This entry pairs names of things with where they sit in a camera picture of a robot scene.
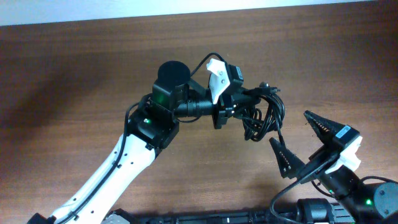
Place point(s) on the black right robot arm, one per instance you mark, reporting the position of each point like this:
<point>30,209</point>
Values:
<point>364,202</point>

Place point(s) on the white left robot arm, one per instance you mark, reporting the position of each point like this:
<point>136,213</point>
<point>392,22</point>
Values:
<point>149,127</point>

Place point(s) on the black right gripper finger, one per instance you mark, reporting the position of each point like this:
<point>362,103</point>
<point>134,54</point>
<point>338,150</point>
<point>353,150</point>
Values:
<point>289,164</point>
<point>325,129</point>

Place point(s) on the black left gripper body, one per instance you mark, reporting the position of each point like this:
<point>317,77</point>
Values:
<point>221,108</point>

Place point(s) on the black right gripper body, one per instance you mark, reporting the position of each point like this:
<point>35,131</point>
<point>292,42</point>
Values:
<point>315,162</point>

